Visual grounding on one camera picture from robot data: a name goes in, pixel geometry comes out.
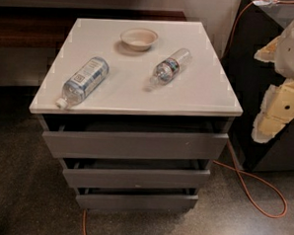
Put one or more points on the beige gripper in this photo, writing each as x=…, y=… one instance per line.
x=277, y=103

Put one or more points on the grey top drawer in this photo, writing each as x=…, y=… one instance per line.
x=133, y=145

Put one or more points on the grey drawer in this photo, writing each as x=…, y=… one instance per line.
x=135, y=179
x=134, y=202
x=133, y=145

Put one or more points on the blue label plastic bottle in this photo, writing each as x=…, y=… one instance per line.
x=80, y=85

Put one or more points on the small clear plastic bottle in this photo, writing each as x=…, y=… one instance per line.
x=171, y=67

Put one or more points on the grey middle drawer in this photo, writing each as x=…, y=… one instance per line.
x=135, y=179

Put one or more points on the grey drawer cabinet white top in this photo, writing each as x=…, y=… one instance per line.
x=199, y=100

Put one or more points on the grey bottom drawer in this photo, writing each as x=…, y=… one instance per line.
x=134, y=202

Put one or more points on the white paper bowl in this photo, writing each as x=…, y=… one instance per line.
x=139, y=39

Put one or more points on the dark wooden bench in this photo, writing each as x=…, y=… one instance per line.
x=49, y=27

